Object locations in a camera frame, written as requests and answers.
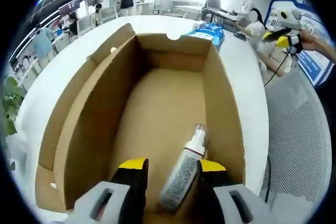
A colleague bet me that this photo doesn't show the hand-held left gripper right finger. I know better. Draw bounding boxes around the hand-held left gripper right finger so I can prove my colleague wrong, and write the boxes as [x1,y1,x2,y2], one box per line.
[196,158,275,224]

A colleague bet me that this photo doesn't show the green potted plant white pot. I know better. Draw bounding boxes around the green potted plant white pot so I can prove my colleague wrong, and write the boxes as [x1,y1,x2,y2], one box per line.
[2,76,27,168]

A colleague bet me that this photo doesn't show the brown cardboard shoe box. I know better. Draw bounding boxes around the brown cardboard shoe box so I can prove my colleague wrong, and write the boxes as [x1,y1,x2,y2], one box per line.
[35,23,247,212]

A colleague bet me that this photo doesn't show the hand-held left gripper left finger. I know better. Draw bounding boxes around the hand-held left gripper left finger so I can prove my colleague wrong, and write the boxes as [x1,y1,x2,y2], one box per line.
[65,157,150,224]

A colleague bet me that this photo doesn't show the person's right hand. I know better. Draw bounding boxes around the person's right hand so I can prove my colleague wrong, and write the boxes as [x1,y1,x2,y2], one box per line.
[300,29,329,58]

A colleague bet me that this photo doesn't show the blue white display board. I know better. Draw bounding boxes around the blue white display board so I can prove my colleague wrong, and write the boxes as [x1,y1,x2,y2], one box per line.
[264,0,336,87]

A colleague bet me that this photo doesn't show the grey mesh chair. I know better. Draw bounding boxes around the grey mesh chair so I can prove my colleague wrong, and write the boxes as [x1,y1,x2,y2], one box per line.
[262,71,333,210]

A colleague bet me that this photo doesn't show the blue white plastic packets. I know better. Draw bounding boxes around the blue white plastic packets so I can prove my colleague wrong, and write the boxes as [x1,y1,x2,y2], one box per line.
[183,23,226,49]

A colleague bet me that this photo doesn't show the white foam pump bottle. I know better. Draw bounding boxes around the white foam pump bottle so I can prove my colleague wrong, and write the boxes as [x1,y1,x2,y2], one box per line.
[159,123,208,211]

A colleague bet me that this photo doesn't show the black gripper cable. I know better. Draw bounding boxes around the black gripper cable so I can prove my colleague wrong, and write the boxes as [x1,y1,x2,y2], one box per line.
[264,48,292,87]
[264,152,274,205]

